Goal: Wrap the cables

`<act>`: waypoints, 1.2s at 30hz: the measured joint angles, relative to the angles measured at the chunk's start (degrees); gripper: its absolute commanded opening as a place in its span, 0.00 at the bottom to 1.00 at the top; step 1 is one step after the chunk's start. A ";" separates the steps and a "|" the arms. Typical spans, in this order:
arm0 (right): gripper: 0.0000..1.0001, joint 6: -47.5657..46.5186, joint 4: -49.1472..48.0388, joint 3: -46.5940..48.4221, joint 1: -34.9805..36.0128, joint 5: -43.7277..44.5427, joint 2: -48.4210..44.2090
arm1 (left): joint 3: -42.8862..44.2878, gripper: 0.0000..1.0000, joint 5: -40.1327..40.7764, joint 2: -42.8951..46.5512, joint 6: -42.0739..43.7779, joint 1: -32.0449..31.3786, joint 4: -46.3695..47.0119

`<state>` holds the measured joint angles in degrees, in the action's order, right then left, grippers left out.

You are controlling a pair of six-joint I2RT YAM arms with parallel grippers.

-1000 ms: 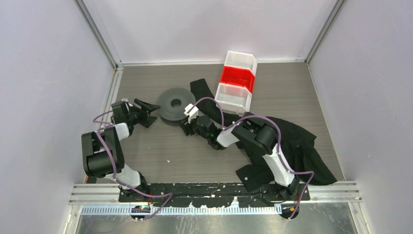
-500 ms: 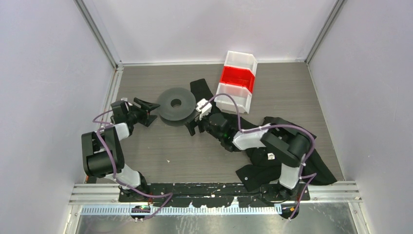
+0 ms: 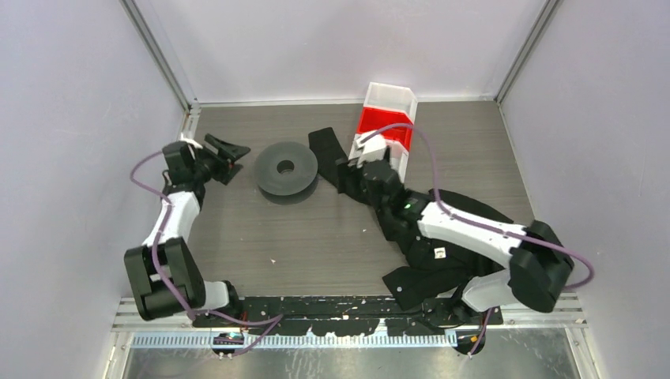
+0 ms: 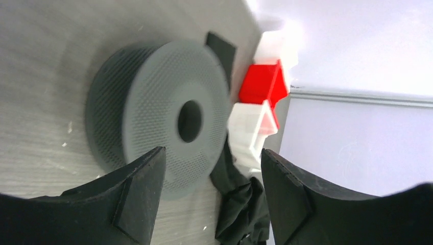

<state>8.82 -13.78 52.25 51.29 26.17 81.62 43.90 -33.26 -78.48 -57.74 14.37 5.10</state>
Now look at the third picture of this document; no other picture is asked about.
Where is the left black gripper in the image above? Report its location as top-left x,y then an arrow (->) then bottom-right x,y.
192,135 -> 250,185

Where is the dark grey cable spool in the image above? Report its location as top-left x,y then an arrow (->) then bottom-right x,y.
253,141 -> 318,197

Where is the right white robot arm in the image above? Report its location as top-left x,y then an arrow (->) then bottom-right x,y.
335,159 -> 574,324

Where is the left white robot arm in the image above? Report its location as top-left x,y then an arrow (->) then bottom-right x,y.
123,134 -> 250,327

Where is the clear near bin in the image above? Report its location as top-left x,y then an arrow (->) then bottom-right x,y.
347,134 -> 412,182

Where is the clear bin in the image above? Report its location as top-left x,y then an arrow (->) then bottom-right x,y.
363,82 -> 418,123
347,134 -> 412,182

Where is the red middle bin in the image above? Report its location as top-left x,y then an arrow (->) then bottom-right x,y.
356,107 -> 414,151

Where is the clear far bin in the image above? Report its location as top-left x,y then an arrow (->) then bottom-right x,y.
363,82 -> 418,123

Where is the black shirt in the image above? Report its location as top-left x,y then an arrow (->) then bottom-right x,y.
308,128 -> 524,312

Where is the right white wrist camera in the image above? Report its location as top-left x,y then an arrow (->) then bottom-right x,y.
348,132 -> 388,167

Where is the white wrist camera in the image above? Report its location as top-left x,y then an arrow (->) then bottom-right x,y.
179,137 -> 203,151
348,132 -> 388,167

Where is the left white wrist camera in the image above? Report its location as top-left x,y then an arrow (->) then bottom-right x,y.
179,137 -> 203,151

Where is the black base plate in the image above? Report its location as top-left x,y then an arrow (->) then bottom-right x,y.
191,294 -> 503,339

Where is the slotted cable duct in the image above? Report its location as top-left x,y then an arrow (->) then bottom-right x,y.
130,331 -> 457,350

